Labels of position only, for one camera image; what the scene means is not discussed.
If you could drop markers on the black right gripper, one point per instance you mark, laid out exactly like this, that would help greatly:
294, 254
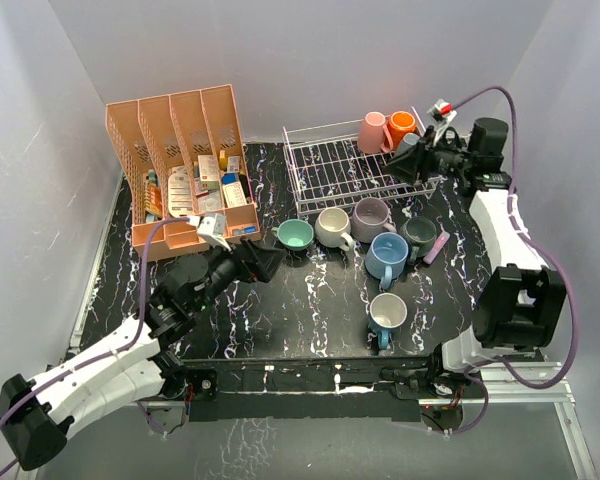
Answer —
417, 160

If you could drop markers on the white mug blue handle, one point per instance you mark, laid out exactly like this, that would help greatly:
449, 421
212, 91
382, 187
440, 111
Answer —
387, 312

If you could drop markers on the grey-blue printed mug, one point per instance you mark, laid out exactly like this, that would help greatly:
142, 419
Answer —
408, 142

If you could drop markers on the cream speckled mug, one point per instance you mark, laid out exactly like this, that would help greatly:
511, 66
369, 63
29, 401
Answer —
333, 229

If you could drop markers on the blue round container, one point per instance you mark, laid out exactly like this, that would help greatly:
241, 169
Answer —
230, 178

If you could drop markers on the pink mug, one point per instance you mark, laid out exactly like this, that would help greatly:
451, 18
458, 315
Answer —
374, 136

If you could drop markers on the yellow small box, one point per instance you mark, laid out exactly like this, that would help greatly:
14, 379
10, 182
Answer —
223, 160

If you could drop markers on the orange mug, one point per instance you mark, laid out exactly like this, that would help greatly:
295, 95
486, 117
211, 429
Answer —
400, 123

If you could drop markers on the orange medicine box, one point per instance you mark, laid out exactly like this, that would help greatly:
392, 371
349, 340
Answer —
153, 200

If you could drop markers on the white wire dish rack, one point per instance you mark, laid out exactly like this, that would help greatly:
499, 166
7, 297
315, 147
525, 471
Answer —
326, 169

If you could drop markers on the white blister pack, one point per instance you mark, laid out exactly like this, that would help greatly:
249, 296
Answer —
179, 194

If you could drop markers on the teal green cup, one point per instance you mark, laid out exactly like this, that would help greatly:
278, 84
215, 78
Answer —
294, 234

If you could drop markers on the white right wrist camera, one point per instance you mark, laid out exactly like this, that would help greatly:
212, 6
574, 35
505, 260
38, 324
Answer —
443, 113

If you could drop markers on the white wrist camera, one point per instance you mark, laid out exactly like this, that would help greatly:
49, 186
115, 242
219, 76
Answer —
443, 113
211, 229

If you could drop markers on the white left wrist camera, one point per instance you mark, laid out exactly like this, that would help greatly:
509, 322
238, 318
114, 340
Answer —
211, 229

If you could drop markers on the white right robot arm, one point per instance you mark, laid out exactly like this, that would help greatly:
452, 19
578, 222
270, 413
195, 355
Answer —
520, 305

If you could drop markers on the peach plastic file organizer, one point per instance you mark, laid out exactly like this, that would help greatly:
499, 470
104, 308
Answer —
151, 136

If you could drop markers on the white red medicine box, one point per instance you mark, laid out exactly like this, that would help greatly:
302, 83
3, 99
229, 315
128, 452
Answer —
208, 169

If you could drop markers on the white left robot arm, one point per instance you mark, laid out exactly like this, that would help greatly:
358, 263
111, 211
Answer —
39, 415

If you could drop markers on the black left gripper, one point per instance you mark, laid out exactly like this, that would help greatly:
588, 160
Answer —
256, 263

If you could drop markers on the blue capped small bottle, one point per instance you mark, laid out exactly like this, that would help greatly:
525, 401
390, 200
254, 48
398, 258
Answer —
244, 230

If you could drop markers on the light blue mug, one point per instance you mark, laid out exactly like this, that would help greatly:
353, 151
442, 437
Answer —
386, 258

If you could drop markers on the lavender wide mug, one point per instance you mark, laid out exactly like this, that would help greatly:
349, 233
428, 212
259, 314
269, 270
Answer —
370, 218

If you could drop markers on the dark grey-green mug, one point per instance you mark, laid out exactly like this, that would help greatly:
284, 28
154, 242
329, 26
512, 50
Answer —
420, 233

